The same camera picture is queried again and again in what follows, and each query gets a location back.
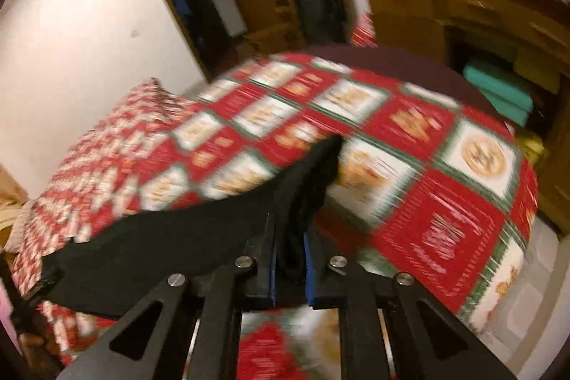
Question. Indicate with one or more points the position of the wooden dresser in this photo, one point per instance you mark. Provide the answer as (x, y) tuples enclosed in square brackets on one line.
[(467, 1)]

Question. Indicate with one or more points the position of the cream wooden headboard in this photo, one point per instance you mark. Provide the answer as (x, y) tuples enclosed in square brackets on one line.
[(11, 206)]

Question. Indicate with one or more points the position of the pink cloth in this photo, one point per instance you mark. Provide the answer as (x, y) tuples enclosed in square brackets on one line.
[(6, 317)]

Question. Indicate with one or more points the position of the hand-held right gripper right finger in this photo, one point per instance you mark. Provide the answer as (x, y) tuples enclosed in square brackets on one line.
[(310, 273)]

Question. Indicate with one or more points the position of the wooden chair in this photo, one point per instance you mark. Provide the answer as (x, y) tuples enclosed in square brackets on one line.
[(276, 28)]

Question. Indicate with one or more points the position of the black pants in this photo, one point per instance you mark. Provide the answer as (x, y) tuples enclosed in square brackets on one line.
[(178, 237)]

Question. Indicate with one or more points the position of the red printed bedspread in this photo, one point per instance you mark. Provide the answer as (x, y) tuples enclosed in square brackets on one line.
[(400, 139)]

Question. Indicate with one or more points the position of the wooden door frame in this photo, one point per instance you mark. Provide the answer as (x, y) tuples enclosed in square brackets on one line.
[(178, 6)]

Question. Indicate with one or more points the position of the yellow packet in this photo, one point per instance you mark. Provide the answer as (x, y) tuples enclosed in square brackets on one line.
[(532, 148)]

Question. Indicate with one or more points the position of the teal folded fabric stack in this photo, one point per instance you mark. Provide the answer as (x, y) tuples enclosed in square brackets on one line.
[(494, 79)]

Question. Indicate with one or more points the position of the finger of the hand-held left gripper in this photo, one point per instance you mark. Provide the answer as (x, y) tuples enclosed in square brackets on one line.
[(50, 278)]

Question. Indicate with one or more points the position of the maroon bed sheet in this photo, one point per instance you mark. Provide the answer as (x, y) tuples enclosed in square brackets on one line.
[(423, 70)]

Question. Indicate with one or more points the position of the teal box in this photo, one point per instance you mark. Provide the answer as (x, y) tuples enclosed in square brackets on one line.
[(510, 108)]

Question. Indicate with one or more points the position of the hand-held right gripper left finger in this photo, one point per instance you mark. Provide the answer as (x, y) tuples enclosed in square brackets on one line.
[(272, 273)]

